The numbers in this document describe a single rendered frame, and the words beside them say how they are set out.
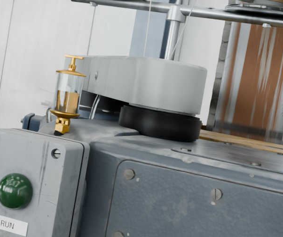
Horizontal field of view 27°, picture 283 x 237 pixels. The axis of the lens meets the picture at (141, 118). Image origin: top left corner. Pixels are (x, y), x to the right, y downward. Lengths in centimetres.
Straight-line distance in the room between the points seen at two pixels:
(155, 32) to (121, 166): 505
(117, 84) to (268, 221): 28
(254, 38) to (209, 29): 489
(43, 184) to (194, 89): 22
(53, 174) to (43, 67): 604
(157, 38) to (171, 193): 505
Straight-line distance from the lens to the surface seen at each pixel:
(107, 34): 620
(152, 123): 61
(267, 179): 47
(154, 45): 552
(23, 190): 47
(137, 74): 62
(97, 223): 52
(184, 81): 61
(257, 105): 97
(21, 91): 662
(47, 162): 47
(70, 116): 55
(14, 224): 49
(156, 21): 555
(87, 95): 99
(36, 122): 99
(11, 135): 49
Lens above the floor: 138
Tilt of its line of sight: 3 degrees down
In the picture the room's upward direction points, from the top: 10 degrees clockwise
